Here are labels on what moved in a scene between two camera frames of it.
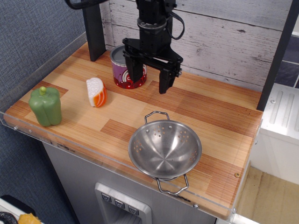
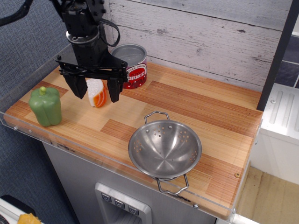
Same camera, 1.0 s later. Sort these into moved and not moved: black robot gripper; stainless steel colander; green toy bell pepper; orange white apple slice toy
Moved: black robot gripper
Not moved: green toy bell pepper; orange white apple slice toy; stainless steel colander
